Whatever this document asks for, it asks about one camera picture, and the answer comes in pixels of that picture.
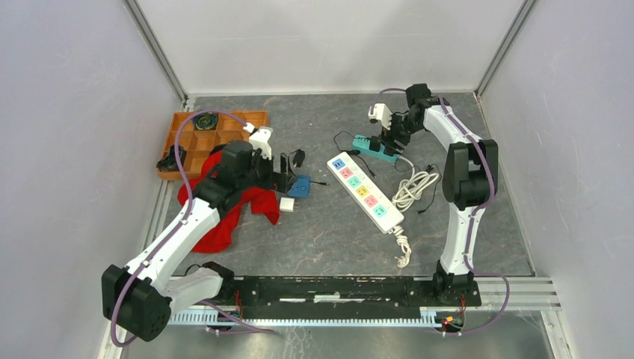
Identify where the white power strip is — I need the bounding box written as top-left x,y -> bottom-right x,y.
327,152 -> 404,234

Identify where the black charger plug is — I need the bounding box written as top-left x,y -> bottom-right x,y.
289,149 -> 306,168

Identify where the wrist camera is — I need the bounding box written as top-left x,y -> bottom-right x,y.
368,103 -> 393,130
248,126 -> 273,160

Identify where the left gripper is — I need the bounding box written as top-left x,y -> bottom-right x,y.
238,148 -> 298,194

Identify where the dark green coiled item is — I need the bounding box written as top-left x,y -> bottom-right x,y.
192,113 -> 218,131

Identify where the coiled white cable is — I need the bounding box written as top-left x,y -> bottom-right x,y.
392,171 -> 441,213

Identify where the orange compartment tray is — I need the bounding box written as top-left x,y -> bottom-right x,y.
156,111 -> 270,181

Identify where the red cloth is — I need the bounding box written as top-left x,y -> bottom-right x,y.
177,150 -> 280,254

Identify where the black plug adapter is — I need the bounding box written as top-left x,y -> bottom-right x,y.
369,136 -> 381,153

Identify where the small white cube adapter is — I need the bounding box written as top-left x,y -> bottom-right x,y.
279,197 -> 295,212

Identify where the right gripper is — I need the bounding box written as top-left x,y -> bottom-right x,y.
378,110 -> 422,156

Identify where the blue cube adapter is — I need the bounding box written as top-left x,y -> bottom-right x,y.
287,175 -> 312,198

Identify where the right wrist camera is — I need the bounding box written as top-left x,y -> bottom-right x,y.
368,103 -> 393,130

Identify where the teal power strip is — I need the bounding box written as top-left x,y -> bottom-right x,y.
352,135 -> 399,164

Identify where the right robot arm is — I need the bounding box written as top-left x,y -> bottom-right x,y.
368,83 -> 499,305

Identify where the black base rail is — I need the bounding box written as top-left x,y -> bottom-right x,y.
210,276 -> 482,320

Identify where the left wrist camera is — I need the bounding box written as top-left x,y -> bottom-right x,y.
248,126 -> 273,160

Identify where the black item in tray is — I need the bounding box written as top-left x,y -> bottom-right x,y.
156,145 -> 187,172

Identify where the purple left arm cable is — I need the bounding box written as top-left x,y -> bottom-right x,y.
109,109 -> 278,348

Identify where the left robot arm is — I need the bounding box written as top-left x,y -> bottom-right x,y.
101,139 -> 291,348

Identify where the white strip cord bundle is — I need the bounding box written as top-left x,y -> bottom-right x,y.
392,225 -> 413,269

